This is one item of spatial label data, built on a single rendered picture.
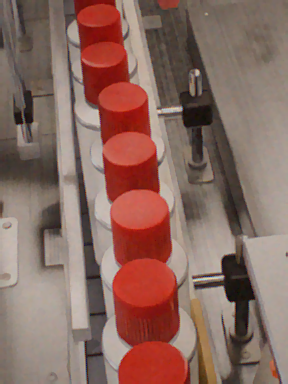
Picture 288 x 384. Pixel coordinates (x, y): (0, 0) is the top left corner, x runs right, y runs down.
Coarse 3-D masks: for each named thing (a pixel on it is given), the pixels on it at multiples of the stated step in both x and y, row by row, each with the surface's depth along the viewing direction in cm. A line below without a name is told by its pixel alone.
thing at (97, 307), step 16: (64, 0) 105; (64, 16) 102; (80, 160) 81; (80, 176) 79; (80, 192) 77; (96, 272) 70; (96, 288) 69; (96, 304) 67; (96, 320) 66; (96, 336) 65; (96, 352) 64; (96, 368) 63
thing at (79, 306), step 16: (64, 32) 84; (64, 48) 81; (64, 64) 79; (64, 80) 77; (64, 96) 75; (64, 112) 73; (64, 128) 72; (64, 144) 70; (64, 160) 68; (64, 176) 67; (64, 192) 66; (64, 208) 64; (80, 208) 66; (80, 224) 63; (80, 240) 61; (80, 256) 60; (80, 272) 59; (80, 288) 58; (80, 304) 57; (80, 320) 56; (80, 336) 56
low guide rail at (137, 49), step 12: (132, 0) 97; (132, 12) 95; (132, 24) 93; (132, 36) 91; (132, 48) 89; (144, 60) 87; (144, 72) 85; (144, 84) 84; (156, 120) 79; (168, 168) 74; (168, 180) 73; (180, 228) 68; (180, 240) 67; (192, 288) 63
